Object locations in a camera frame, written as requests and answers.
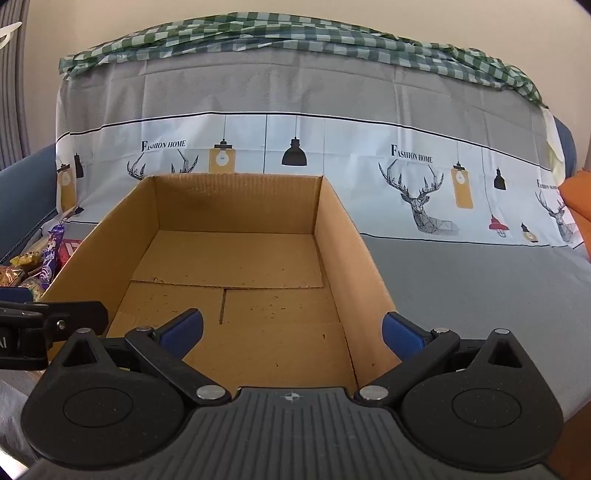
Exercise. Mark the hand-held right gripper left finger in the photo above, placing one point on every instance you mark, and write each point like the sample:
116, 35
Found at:
182, 330

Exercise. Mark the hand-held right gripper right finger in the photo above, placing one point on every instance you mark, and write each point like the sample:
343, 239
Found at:
401, 334

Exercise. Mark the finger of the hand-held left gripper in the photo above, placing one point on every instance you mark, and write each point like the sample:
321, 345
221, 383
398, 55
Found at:
16, 294
78, 316

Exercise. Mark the pile of snack packets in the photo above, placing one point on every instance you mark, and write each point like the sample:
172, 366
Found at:
50, 258

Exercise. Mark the brown cardboard box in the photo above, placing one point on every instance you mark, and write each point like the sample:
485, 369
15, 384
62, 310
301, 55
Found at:
231, 258

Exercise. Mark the grey curtain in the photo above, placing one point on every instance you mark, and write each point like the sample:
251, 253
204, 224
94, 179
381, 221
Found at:
11, 92

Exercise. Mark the orange cushion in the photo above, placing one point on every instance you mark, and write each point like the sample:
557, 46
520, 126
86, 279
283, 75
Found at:
579, 194

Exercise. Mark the white clothes hanger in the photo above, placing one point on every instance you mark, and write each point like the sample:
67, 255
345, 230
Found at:
11, 31

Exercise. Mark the green checked cloth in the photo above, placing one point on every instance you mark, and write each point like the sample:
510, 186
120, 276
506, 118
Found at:
277, 39

